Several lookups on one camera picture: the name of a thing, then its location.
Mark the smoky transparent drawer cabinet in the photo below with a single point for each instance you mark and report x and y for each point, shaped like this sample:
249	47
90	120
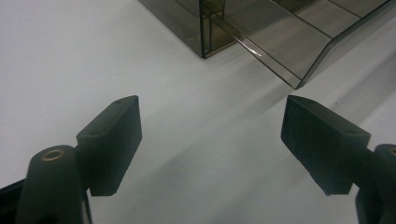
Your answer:
177	21

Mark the white table sheet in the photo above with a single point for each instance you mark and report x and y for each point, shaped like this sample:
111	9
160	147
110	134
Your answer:
62	62

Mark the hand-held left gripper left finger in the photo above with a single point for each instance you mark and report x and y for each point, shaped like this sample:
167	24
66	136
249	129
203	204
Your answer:
109	146

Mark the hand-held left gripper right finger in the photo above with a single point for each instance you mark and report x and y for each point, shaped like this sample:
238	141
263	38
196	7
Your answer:
323	146

